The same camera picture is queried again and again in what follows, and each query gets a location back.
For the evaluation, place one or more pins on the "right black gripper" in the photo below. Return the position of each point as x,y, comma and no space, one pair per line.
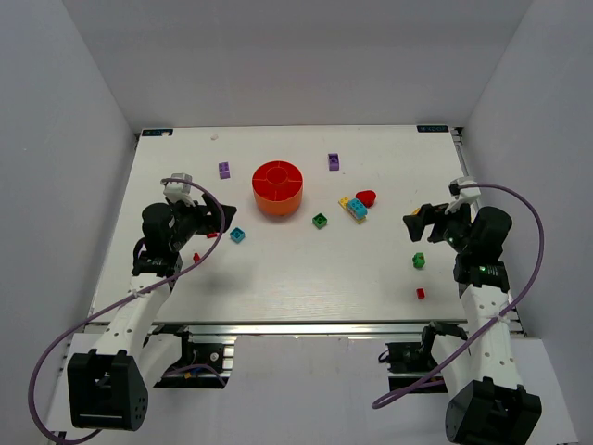
431,223

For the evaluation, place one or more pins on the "green lego piece right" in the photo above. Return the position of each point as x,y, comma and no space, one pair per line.
418,260

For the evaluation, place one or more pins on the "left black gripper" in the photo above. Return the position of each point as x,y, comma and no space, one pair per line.
206,218

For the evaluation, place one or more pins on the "orange round divided container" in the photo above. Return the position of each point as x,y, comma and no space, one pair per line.
278,188

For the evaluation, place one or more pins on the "yellow lego plate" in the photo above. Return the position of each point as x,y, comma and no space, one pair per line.
343,203

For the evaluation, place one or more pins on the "left corner label sticker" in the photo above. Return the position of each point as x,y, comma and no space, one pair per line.
156,132

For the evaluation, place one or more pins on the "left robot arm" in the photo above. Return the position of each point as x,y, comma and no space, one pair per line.
108,384

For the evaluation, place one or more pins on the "red rounded lego piece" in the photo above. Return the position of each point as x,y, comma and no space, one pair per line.
366,197

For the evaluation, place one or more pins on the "small blue lego brick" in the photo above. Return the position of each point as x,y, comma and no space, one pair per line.
237,235

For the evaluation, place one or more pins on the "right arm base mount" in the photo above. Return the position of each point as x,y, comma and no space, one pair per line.
408,361

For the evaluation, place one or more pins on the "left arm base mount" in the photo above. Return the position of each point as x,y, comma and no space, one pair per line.
203,362

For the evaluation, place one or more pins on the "purple lego brick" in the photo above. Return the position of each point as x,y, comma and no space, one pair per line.
333,162
224,170

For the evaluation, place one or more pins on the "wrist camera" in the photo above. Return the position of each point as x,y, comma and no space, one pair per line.
464,190
179,189

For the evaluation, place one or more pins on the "right corner label sticker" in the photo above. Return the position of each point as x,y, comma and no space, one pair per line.
432,129

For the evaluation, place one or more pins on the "light blue lego brick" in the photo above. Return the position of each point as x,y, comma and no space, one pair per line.
357,209

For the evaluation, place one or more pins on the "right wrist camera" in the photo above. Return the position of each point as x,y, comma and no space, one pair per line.
464,190

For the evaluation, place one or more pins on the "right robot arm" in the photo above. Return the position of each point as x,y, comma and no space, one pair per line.
488,403

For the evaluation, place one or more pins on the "green square lego brick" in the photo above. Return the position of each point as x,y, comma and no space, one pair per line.
319,220

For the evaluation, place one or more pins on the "corner label sticker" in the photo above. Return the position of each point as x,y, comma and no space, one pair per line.
432,129
156,132

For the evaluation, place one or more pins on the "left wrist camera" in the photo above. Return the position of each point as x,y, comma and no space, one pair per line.
179,189

